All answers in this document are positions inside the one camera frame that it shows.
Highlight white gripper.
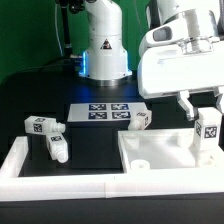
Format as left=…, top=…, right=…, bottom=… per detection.
left=137, top=41, right=224, bottom=121

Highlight white square tabletop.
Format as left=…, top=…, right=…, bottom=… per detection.
left=118, top=128, right=224, bottom=174

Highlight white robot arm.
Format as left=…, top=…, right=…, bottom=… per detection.
left=78, top=0, right=224, bottom=120

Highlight white sheet with tags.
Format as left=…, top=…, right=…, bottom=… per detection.
left=67, top=102, right=146, bottom=122

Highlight white U-shaped obstacle fence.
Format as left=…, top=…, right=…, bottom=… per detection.
left=0, top=136, right=224, bottom=202

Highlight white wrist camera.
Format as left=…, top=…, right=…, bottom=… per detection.
left=139, top=25, right=186, bottom=56

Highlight black cables on table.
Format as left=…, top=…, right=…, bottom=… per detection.
left=9, top=54, right=84, bottom=76

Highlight black camera stand pole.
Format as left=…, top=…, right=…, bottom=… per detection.
left=55, top=0, right=84, bottom=58

